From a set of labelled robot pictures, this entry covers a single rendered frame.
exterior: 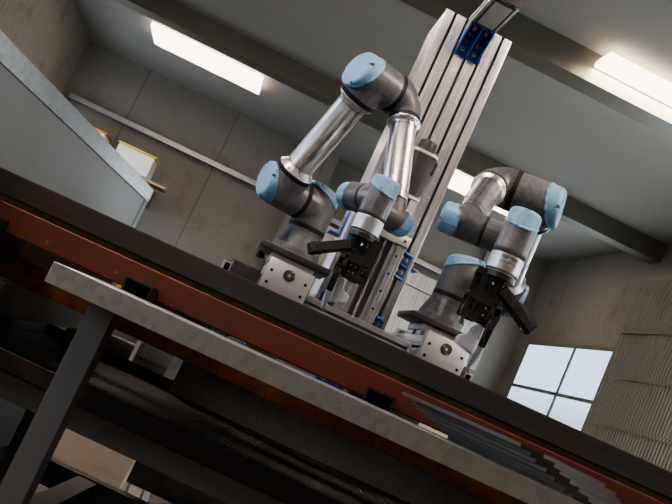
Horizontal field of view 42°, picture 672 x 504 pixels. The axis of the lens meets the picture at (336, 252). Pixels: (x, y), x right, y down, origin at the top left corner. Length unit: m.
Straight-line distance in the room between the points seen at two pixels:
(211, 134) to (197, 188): 0.69
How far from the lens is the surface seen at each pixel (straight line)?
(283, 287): 2.42
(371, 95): 2.43
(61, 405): 1.35
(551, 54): 5.54
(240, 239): 10.71
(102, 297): 1.22
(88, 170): 2.16
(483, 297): 1.87
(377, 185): 2.14
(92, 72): 11.15
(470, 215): 2.01
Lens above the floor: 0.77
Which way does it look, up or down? 7 degrees up
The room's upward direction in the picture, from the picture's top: 25 degrees clockwise
